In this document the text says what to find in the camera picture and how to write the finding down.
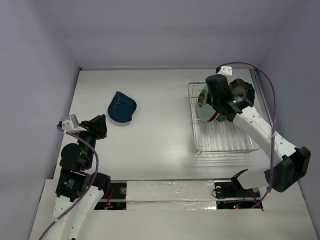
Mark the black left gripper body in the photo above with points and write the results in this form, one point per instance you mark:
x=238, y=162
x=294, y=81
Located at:
x=90, y=133

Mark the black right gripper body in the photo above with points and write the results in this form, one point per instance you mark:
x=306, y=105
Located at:
x=208, y=99

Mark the light green flower plate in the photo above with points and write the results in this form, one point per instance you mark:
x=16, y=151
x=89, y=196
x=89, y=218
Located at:
x=203, y=109

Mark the dark blue leaf-shaped plate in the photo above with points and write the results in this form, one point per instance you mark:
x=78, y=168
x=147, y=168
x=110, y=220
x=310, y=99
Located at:
x=121, y=108

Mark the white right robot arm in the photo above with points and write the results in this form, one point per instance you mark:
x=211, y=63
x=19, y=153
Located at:
x=288, y=163

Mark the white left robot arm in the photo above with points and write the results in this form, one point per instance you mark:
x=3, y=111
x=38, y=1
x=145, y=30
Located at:
x=77, y=191

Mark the dark rimmed beige plate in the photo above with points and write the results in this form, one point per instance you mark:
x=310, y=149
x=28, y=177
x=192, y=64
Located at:
x=238, y=87

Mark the red and teal floral plate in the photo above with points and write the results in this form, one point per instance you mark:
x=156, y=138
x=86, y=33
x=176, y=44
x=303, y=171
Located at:
x=214, y=117

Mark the dark teal patterned plate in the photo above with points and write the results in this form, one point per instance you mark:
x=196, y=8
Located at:
x=221, y=118

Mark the dark green scalloped plate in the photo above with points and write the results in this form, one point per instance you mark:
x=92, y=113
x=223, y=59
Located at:
x=249, y=93

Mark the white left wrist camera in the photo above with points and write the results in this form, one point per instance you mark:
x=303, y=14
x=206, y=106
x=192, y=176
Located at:
x=70, y=124

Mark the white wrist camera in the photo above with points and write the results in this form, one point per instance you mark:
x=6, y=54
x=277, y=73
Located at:
x=70, y=124
x=224, y=70

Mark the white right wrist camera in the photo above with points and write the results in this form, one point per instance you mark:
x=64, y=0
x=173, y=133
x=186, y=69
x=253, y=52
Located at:
x=224, y=70

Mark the wire dish rack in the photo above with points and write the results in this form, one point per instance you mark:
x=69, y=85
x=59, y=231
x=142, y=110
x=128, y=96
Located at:
x=216, y=137

